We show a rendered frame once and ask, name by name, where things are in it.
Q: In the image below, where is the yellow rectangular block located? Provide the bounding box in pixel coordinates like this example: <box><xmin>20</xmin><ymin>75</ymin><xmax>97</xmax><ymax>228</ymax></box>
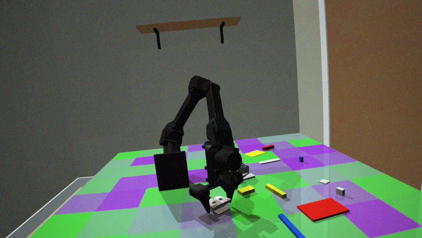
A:
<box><xmin>237</xmin><ymin>186</ymin><xmax>255</xmax><ymax>196</ymax></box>

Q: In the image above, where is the white flat plate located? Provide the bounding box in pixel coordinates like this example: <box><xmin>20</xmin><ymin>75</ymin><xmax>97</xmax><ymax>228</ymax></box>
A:
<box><xmin>319</xmin><ymin>179</ymin><xmax>330</xmax><ymax>184</ymax></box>

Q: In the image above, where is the yellow flat rectangular plate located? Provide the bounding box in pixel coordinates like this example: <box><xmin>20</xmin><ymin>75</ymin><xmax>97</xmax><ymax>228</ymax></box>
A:
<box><xmin>244</xmin><ymin>150</ymin><xmax>266</xmax><ymax>157</ymax></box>

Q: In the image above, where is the blue flat bar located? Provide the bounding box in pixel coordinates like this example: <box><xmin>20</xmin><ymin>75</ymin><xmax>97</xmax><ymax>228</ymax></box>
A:
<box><xmin>278</xmin><ymin>214</ymin><xmax>306</xmax><ymax>238</ymax></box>

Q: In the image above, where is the red flat plate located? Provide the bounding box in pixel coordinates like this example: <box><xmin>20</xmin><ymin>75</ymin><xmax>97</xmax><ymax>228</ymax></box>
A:
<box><xmin>297</xmin><ymin>197</ymin><xmax>350</xmax><ymax>222</ymax></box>

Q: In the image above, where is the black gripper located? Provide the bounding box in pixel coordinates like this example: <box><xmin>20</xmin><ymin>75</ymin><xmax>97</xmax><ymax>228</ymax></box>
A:
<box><xmin>189</xmin><ymin>165</ymin><xmax>235</xmax><ymax>213</ymax></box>

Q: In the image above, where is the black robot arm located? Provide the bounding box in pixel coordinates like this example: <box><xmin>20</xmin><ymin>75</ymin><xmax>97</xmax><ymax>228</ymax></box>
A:
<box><xmin>160</xmin><ymin>75</ymin><xmax>242</xmax><ymax>193</ymax></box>

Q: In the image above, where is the yellow rectangular bar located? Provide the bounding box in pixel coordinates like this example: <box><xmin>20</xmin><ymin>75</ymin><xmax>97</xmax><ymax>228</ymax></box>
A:
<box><xmin>265</xmin><ymin>184</ymin><xmax>287</xmax><ymax>199</ymax></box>

